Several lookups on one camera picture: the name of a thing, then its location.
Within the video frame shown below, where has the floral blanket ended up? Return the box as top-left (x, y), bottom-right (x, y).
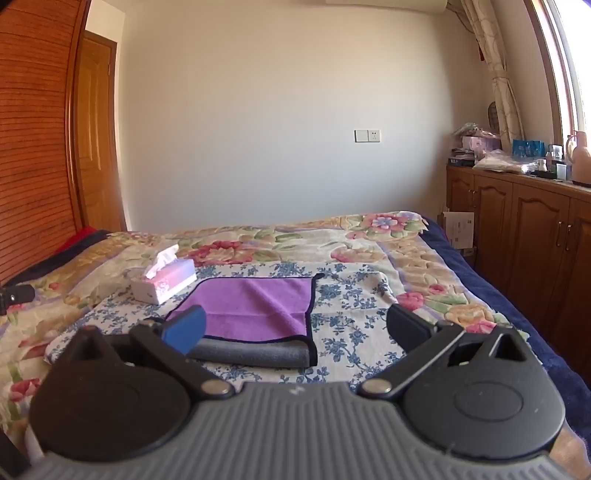
top-left (0, 211), bottom-right (529, 462)

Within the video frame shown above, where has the dark blue bedspread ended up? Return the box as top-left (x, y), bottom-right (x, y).
top-left (422, 216), bottom-right (591, 457)

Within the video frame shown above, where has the wooden slatted wardrobe door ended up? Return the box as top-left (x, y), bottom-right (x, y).
top-left (0, 0), bottom-right (93, 284)

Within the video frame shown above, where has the blue gift box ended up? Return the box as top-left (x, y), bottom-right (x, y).
top-left (512, 138), bottom-right (546, 160)

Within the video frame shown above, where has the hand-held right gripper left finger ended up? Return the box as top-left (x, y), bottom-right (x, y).
top-left (46, 305), bottom-right (234, 400)

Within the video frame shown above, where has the window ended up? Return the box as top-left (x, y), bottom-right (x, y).
top-left (526, 0), bottom-right (591, 144)

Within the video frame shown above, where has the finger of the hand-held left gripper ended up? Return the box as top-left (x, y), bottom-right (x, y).
top-left (0, 285), bottom-right (36, 310)

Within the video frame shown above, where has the patterned beige curtain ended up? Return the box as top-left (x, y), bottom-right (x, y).
top-left (462, 0), bottom-right (525, 148)

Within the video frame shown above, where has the grey towel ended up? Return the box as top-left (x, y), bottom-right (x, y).
top-left (187, 337), bottom-right (319, 369)

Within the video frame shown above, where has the clear plastic bag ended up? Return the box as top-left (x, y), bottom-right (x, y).
top-left (473, 150), bottom-right (546, 174)

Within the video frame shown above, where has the purple towel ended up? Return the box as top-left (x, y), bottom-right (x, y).
top-left (165, 273), bottom-right (325, 344)

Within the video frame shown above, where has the pink white tissue box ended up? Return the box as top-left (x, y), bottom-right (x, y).
top-left (128, 244), bottom-right (198, 305)

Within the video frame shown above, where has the white cardboard box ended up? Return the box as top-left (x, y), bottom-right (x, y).
top-left (438, 211), bottom-right (476, 253)

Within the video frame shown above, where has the white blue-flowered cloth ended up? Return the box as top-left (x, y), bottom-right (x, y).
top-left (44, 261), bottom-right (408, 387)

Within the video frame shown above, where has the wooden cabinet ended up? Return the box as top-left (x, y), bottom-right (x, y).
top-left (445, 164), bottom-right (591, 372)

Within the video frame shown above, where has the pink thermos jug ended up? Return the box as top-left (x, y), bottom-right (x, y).
top-left (565, 130), bottom-right (591, 186)

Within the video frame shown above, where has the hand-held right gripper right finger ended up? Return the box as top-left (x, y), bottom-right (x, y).
top-left (360, 305), bottom-right (544, 398)

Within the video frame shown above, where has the red cloth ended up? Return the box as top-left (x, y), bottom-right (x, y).
top-left (55, 227), bottom-right (100, 254)

